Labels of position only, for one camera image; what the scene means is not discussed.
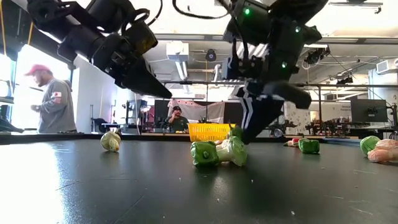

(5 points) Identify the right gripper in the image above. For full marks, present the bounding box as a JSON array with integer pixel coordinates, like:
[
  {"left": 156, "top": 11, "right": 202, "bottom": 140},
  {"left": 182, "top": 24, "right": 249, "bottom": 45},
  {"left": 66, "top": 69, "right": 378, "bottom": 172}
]
[{"left": 228, "top": 21, "right": 323, "bottom": 146}]

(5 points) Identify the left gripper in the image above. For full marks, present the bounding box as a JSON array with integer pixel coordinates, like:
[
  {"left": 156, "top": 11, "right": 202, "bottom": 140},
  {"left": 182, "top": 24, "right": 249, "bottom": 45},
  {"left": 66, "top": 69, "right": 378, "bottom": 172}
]
[{"left": 58, "top": 20, "right": 173, "bottom": 100}]

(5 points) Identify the green toy bell pepper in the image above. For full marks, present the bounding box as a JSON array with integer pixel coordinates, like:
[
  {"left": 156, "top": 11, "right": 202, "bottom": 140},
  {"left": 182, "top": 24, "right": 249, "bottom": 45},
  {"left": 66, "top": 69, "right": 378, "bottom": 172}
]
[
  {"left": 190, "top": 140, "right": 220, "bottom": 168},
  {"left": 298, "top": 138, "right": 321, "bottom": 156},
  {"left": 229, "top": 125, "right": 244, "bottom": 140}
]

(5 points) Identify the green white toy bok choy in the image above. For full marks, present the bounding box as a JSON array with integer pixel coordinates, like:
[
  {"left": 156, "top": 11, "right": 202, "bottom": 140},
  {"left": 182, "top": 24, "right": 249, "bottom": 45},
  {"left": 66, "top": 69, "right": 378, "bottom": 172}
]
[
  {"left": 359, "top": 135, "right": 382, "bottom": 156},
  {"left": 215, "top": 136, "right": 248, "bottom": 167}
]

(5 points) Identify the black curtain panel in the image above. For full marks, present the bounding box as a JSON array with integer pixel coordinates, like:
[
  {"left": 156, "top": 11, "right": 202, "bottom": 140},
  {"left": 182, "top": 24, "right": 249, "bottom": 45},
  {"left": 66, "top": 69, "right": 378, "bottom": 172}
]
[{"left": 223, "top": 101, "right": 246, "bottom": 125}]

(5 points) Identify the white patterned curtain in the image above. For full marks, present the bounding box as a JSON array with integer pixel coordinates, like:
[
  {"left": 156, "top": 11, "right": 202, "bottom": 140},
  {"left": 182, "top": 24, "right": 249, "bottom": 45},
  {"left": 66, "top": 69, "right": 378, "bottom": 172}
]
[{"left": 284, "top": 104, "right": 303, "bottom": 135}]

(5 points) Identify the yellow plastic basket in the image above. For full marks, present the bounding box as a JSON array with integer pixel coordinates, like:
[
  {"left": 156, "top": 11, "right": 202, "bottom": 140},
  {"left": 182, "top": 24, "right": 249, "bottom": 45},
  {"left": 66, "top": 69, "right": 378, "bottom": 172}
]
[{"left": 187, "top": 123, "right": 237, "bottom": 143}]

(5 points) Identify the white hanging cloth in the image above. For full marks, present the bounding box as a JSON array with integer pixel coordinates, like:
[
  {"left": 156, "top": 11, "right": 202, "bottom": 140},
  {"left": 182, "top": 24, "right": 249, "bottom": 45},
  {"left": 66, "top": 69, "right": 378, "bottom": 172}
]
[{"left": 167, "top": 99, "right": 226, "bottom": 134}]

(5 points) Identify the person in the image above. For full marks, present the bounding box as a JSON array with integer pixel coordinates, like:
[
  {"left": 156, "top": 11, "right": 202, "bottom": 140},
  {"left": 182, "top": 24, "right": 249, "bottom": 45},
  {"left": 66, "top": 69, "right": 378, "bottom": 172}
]
[
  {"left": 24, "top": 63, "right": 78, "bottom": 134},
  {"left": 164, "top": 105, "right": 190, "bottom": 133}
]

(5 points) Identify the grey overhead beam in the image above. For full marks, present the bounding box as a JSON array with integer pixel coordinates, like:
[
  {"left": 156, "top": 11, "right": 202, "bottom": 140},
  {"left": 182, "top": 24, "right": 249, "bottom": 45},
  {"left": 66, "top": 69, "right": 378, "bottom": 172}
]
[{"left": 154, "top": 32, "right": 398, "bottom": 45}]

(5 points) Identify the black robot equipment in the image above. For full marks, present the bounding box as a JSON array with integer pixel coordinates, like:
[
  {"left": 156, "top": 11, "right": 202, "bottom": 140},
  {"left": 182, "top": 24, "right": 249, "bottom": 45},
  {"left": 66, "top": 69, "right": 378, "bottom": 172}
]
[{"left": 304, "top": 117, "right": 352, "bottom": 138}]

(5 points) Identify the black table mat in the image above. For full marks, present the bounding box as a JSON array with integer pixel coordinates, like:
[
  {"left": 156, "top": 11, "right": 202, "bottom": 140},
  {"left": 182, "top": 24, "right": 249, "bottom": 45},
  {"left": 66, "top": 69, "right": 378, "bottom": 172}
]
[{"left": 0, "top": 138, "right": 398, "bottom": 224}]

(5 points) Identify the black computer monitor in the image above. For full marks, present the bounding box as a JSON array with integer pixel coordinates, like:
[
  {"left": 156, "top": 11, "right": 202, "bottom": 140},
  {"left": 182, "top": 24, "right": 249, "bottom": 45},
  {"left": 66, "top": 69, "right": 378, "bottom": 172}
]
[{"left": 350, "top": 98, "right": 389, "bottom": 123}]

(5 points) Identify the black ceiling track light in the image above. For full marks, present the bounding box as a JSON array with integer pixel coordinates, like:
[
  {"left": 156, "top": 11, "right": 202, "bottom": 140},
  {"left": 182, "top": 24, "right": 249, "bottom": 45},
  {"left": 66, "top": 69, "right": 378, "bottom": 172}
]
[{"left": 328, "top": 1, "right": 384, "bottom": 15}]

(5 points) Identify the black metal rack frame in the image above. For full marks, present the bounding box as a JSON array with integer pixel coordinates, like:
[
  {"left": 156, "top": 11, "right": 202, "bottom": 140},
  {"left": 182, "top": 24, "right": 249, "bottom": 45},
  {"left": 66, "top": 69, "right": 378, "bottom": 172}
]
[{"left": 161, "top": 80, "right": 398, "bottom": 138}]

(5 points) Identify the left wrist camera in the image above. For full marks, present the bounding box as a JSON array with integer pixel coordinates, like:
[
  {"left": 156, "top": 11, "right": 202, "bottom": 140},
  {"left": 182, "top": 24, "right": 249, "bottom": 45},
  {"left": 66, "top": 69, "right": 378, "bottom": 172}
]
[{"left": 86, "top": 0, "right": 139, "bottom": 34}]

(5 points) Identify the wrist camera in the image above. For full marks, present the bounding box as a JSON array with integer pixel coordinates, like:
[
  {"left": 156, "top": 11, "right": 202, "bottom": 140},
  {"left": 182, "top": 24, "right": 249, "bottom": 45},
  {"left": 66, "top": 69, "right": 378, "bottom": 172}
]
[
  {"left": 223, "top": 0, "right": 271, "bottom": 44},
  {"left": 86, "top": 0, "right": 139, "bottom": 34}
]

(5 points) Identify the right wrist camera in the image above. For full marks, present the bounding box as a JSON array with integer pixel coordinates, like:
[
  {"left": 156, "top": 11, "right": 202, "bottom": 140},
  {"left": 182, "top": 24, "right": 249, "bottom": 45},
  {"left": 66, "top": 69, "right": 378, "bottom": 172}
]
[{"left": 223, "top": 0, "right": 271, "bottom": 44}]

